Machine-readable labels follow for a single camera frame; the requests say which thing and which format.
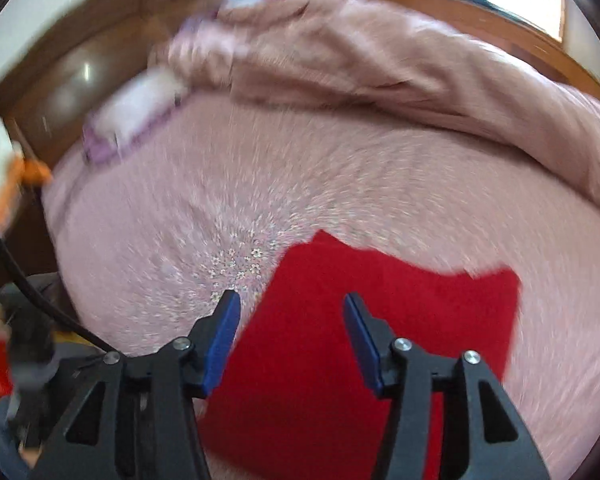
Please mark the pink floral bed sheet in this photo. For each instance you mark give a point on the pink floral bed sheet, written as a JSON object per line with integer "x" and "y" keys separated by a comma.
{"x": 190, "y": 200}

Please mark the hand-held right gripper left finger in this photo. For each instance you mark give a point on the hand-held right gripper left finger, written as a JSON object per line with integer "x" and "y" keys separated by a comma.
{"x": 220, "y": 345}

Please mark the orange and white object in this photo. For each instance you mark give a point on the orange and white object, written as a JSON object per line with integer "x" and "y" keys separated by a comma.
{"x": 32, "y": 170}

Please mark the white and purple pillow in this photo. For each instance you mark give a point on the white and purple pillow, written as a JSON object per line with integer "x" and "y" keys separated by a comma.
{"x": 130, "y": 110}

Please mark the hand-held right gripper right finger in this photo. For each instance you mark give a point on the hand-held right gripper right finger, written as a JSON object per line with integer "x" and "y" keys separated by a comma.
{"x": 365, "y": 345}

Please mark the pink duvet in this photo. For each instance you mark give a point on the pink duvet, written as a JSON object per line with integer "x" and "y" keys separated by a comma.
{"x": 390, "y": 60}

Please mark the red knit sweater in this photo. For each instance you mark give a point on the red knit sweater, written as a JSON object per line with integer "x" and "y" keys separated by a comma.
{"x": 330, "y": 320}

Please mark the dark wooden headboard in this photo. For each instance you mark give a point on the dark wooden headboard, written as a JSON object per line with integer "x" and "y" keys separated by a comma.
{"x": 80, "y": 50}

